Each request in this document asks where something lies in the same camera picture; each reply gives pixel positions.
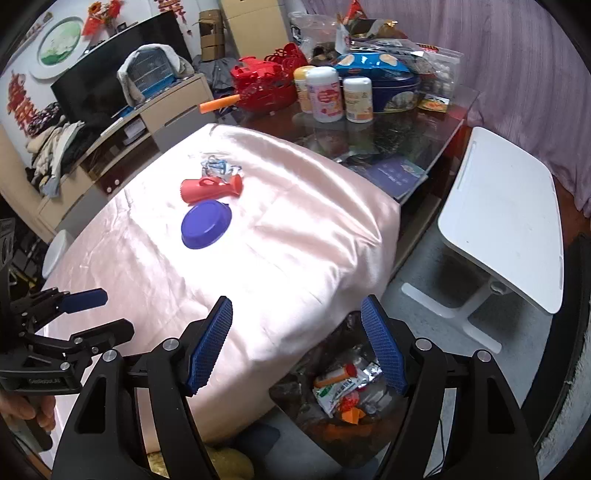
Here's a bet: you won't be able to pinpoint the clear plastic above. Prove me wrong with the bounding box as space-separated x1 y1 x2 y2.
360 388 389 411

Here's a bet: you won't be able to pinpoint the yellow label bottle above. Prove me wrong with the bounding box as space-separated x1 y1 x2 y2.
294 65 324 114

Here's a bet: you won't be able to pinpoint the blue bird cage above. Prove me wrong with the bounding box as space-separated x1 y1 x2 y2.
127 50 175 99

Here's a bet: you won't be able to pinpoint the orange handled tool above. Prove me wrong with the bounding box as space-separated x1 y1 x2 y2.
198 95 241 114

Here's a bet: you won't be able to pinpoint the round green wall picture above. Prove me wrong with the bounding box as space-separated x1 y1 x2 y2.
31 16 86 81

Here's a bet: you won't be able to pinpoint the green white packet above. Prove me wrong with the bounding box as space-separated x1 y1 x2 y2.
313 376 370 418

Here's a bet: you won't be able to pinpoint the beige standing air conditioner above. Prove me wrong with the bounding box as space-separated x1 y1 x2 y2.
219 0 289 61

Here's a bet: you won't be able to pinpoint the black flat television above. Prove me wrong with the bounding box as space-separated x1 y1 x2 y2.
51 10 192 132

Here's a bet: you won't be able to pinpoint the red plastic cup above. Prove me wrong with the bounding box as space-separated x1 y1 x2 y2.
180 174 244 205

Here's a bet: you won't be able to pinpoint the purple curtain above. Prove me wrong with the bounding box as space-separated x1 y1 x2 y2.
300 0 591 213

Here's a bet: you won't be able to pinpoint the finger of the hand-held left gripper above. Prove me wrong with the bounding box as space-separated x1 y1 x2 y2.
21 318 136 370
9 288 109 326

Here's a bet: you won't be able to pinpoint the pink satin cloth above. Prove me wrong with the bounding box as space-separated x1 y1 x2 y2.
39 122 402 455

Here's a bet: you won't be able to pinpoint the red paper wall decoration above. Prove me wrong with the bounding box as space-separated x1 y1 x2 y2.
6 71 40 130

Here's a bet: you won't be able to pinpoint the orange foil wrapper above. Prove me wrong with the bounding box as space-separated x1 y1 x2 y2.
339 401 365 424

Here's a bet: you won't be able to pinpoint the grey clothes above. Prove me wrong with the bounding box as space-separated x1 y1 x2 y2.
191 55 241 88

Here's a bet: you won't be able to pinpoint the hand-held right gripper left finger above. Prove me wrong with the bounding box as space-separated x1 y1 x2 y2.
51 295 234 480

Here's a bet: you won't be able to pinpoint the white orange label bottle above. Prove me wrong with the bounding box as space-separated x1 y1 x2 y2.
342 77 374 124

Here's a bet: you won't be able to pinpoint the black lined trash bin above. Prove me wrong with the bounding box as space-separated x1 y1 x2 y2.
269 310 419 467

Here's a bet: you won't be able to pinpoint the clear plastic bag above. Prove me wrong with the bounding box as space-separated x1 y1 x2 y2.
291 13 345 56

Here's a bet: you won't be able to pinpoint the bird cage with cloth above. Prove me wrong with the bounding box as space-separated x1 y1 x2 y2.
117 43 195 107

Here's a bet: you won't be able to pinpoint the brown cardboard box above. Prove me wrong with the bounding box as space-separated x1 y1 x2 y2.
198 10 227 63

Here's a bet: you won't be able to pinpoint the blue plastic bowl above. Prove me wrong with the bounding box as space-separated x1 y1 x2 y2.
180 199 233 251

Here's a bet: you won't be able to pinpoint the small yellow packet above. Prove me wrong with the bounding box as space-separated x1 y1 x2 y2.
418 93 451 113

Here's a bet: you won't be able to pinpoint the blue cookie tin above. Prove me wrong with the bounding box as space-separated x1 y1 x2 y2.
335 52 422 114

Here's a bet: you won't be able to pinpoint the white folding lap desk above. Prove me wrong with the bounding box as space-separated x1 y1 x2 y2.
401 127 565 354

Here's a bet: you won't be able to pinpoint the vase with red flowers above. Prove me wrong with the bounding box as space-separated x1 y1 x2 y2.
82 0 123 35

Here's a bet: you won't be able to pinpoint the silver blister pack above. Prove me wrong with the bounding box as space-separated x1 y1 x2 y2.
355 355 384 384

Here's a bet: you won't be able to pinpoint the pile of clothes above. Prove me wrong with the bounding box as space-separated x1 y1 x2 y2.
25 120 95 199

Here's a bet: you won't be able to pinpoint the dark dotted cushion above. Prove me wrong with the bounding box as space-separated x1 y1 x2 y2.
25 102 65 138

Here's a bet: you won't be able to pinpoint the red hanging ornament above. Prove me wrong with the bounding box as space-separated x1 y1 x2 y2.
154 0 195 37

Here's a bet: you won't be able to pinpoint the person's left hand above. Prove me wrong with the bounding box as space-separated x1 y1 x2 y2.
0 392 57 433

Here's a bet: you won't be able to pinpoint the dark gold snack bag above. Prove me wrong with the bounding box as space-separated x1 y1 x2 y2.
360 18 409 40

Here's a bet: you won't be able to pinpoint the orange candy tube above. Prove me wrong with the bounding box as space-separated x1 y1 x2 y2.
315 363 358 388

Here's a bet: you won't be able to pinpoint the pink label bottle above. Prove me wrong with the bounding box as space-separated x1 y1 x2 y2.
306 67 345 123

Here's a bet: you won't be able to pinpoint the blue book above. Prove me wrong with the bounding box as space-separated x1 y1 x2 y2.
355 157 428 199

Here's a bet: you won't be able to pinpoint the yellow fluffy cushion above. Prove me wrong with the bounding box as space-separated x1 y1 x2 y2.
148 445 254 480

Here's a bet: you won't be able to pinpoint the beige television cabinet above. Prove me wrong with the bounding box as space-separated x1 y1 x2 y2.
34 74 213 241

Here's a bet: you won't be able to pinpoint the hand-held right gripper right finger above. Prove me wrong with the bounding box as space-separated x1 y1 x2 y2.
360 294 541 480

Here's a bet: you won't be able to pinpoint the red plastic basket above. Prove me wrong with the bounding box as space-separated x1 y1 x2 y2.
230 44 309 114

